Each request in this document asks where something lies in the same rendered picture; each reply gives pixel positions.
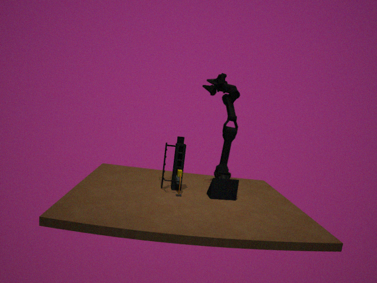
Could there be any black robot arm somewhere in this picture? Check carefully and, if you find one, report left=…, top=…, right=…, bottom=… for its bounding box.
left=214, top=84, right=240, bottom=179

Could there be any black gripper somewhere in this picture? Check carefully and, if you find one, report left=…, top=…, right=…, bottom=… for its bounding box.
left=203, top=75, right=229, bottom=96

